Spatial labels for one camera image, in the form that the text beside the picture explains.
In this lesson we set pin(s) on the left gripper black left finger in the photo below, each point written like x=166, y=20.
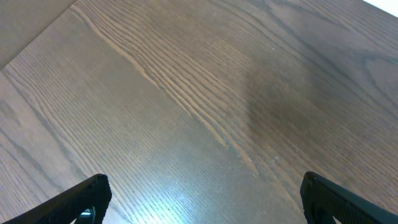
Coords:
x=86, y=202

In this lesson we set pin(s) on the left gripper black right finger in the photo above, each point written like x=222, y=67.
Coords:
x=326, y=202

